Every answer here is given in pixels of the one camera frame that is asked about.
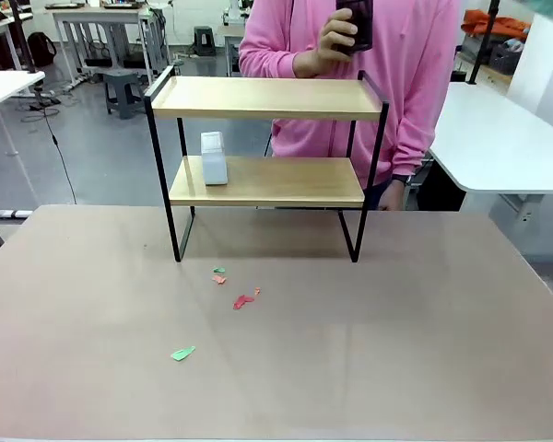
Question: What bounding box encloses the person's left hand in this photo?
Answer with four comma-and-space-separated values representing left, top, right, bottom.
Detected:
380, 181, 405, 212

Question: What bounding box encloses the person's right hand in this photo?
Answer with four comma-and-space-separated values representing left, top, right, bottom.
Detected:
313, 7, 359, 75

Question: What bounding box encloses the black mesh pen holder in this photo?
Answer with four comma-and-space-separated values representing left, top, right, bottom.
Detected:
335, 0, 374, 57

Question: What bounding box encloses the white power socket block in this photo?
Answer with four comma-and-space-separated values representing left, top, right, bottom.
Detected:
199, 131, 229, 187

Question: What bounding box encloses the person's left forearm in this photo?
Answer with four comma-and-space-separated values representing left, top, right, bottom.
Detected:
389, 110, 440, 179

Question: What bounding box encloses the person's right forearm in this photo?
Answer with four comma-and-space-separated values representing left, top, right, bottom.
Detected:
238, 41, 319, 80

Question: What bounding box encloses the two-tier wood metal shelf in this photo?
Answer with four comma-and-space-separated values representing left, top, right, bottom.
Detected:
143, 64, 391, 263

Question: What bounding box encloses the person in pink hoodie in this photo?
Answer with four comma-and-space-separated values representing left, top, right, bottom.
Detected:
238, 0, 463, 211

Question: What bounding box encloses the large white table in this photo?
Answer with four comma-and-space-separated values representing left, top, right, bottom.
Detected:
428, 81, 553, 194

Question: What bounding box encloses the orange cloth pile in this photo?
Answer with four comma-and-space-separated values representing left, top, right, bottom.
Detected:
460, 8, 532, 42

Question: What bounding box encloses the black stand pole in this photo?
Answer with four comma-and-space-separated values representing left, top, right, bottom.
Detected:
468, 0, 500, 87
11, 0, 39, 77

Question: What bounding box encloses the dark plastic crate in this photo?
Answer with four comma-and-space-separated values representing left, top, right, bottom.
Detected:
488, 40, 524, 75

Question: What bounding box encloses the gray plastic stool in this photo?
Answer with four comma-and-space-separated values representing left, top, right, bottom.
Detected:
102, 70, 147, 121

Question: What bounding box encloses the white background desk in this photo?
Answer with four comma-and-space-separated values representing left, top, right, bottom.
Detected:
44, 3, 170, 88

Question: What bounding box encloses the black backpack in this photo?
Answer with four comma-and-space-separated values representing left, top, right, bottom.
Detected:
27, 31, 57, 68

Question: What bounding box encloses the white side table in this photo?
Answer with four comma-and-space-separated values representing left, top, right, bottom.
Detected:
0, 70, 46, 156

